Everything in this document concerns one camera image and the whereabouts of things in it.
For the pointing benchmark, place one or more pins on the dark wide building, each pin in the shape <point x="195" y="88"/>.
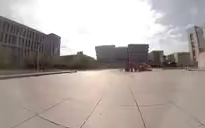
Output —
<point x="120" y="54"/>

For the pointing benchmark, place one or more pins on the low brown building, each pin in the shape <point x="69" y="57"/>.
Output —
<point x="78" y="60"/>

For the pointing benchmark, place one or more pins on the grey paved plaza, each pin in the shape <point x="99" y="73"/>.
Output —
<point x="106" y="100"/>

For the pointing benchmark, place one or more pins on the red canopy stall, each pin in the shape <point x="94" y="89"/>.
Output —
<point x="138" y="67"/>

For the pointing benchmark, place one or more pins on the small grey building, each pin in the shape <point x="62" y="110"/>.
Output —
<point x="156" y="57"/>

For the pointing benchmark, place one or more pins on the raised stone ledge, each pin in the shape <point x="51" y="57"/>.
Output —
<point x="26" y="74"/>

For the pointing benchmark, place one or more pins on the low pale building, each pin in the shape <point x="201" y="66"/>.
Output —
<point x="180" y="58"/>

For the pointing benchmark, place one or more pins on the long grey building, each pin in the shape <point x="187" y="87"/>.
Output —
<point x="16" y="41"/>

